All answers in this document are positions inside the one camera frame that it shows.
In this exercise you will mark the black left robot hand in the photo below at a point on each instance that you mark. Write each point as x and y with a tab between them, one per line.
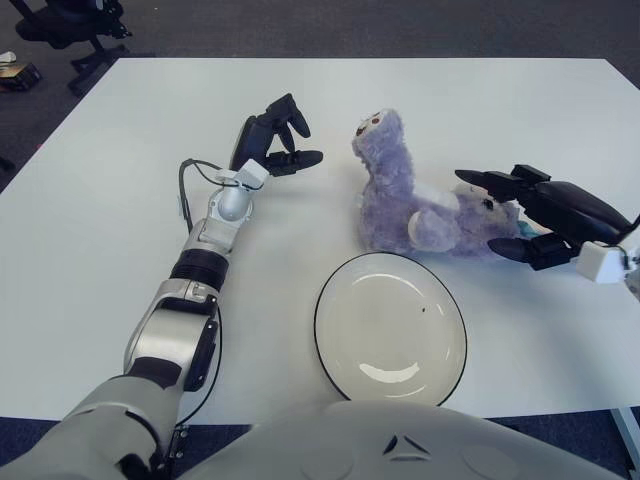
252	140

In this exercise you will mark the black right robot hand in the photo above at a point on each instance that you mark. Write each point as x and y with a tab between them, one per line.
575	210

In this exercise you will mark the purple plush rabbit doll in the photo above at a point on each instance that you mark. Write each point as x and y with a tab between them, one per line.
395	200

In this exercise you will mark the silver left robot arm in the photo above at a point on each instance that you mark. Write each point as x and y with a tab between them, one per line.
170	330

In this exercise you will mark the white plate with black rim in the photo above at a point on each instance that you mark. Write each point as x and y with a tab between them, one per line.
390	330

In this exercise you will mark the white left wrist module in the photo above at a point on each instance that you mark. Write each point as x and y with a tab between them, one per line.
252	172

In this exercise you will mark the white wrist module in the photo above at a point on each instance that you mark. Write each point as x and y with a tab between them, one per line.
252	172
600	262

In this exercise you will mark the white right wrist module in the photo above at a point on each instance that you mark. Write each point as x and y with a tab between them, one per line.
600	262

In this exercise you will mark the black office chair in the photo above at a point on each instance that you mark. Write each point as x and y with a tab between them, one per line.
60	35

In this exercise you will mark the white table leg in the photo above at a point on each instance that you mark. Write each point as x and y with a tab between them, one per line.
627	430

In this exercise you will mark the brown cardboard box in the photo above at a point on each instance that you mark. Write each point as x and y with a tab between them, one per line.
20	76

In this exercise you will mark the white crumpled paper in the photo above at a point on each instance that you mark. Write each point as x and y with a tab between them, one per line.
6	57

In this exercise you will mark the grey robot torso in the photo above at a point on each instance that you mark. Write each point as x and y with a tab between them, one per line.
350	440

